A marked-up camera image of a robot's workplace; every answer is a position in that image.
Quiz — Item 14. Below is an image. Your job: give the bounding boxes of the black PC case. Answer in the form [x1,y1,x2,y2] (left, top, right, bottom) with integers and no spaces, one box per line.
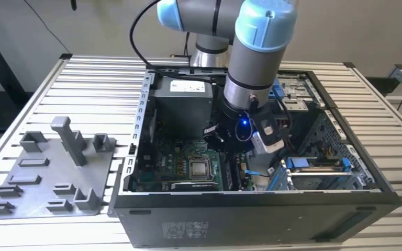
[109,64,402,249]

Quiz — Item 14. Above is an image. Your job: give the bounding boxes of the silver CPU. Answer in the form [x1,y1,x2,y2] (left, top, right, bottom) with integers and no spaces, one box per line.
[190,162,210,176]

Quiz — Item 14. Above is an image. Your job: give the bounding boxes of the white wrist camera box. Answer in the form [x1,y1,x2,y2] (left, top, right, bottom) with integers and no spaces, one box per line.
[250,111,286,155]

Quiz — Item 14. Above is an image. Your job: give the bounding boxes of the hard disk in blue carrier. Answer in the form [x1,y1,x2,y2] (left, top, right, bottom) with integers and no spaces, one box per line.
[282,156,352,190]

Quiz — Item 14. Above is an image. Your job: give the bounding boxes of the thin black cable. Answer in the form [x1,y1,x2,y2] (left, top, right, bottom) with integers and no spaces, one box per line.
[30,0,70,54]

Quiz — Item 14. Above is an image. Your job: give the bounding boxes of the grey metal drive cage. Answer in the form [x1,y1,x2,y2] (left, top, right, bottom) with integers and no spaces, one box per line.
[270,74,326,123]

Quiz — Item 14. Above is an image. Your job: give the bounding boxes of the black box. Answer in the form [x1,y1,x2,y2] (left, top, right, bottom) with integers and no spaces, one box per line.
[364,76,401,98]

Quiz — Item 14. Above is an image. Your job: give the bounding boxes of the green motherboard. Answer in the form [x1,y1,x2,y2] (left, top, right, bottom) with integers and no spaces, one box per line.
[131,138,258,193]

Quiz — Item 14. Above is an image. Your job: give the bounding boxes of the blue flat data wire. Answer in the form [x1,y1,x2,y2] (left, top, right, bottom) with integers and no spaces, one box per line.
[244,169,272,178]

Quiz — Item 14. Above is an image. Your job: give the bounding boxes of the grey parts rack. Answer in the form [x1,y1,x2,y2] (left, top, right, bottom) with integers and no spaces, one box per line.
[0,117,118,221]

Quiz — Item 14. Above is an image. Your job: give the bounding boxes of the black CPU socket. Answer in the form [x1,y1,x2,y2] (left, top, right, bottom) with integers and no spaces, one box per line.
[187,156,217,181]

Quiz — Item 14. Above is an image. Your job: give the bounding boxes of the black wrist connector cable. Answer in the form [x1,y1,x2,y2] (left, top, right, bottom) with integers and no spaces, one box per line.
[249,94,296,147]

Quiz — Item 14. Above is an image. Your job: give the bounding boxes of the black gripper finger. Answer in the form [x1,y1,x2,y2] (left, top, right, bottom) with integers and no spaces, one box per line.
[202,124,226,147]

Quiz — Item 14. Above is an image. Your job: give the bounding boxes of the grey power supply unit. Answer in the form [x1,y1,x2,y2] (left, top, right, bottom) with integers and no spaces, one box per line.
[149,75,224,139]

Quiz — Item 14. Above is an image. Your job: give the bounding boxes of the black graphics card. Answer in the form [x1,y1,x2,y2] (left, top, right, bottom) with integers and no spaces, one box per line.
[161,181,224,193]

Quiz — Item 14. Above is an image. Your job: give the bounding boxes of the blue plastic drive bracket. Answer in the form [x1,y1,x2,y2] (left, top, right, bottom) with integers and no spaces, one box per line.
[272,81,284,100]

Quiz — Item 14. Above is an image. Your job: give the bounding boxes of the thick black cable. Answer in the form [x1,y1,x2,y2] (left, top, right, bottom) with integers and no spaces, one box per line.
[130,0,229,82]

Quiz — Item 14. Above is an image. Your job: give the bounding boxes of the black RAM slot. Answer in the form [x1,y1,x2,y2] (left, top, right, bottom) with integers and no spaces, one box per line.
[218,154,228,191]
[222,156,230,191]

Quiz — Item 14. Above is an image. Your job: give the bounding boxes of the grey metal disk bay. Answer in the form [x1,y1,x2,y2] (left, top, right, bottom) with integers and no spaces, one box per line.
[266,154,377,192]

